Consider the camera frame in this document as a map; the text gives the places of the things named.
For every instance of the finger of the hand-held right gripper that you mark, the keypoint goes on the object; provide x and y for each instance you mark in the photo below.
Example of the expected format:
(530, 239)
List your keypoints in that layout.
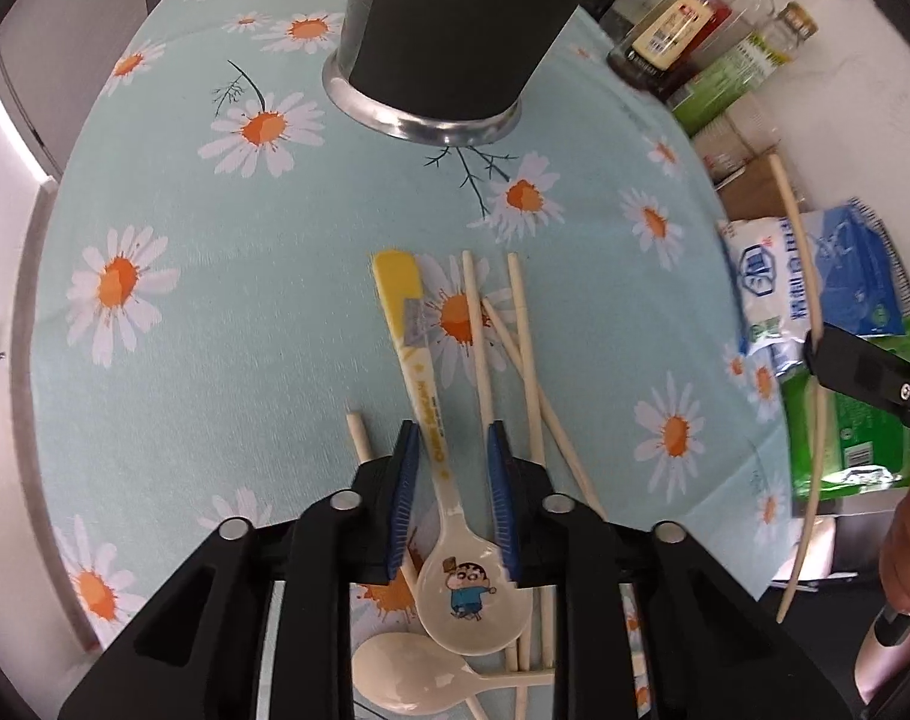
(859, 371)

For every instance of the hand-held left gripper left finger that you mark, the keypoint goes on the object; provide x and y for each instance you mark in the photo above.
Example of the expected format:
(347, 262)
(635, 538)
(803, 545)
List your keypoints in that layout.
(402, 495)

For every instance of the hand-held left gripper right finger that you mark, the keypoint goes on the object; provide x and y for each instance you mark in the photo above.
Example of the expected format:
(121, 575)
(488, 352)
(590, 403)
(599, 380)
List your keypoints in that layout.
(503, 495)

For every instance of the black utensil holder metal rim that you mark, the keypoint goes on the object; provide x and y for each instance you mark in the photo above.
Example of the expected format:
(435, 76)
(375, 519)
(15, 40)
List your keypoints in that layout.
(455, 30)

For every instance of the green plastic packet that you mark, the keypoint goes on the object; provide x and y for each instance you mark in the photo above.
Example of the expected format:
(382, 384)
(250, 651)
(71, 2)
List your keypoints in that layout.
(856, 435)

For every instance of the blue plastic packet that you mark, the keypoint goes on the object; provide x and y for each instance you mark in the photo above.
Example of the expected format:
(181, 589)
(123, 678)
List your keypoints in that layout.
(852, 270)

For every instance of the cardboard box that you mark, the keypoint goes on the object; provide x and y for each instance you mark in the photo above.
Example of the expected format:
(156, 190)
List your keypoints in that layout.
(754, 184)

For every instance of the daisy print tablecloth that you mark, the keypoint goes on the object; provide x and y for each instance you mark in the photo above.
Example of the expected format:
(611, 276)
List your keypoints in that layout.
(237, 315)

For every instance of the paper cup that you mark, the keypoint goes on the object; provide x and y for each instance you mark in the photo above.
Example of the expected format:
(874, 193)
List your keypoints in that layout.
(732, 136)

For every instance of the green label bottle gold cap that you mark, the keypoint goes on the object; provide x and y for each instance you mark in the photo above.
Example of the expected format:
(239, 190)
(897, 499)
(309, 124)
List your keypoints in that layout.
(732, 75)

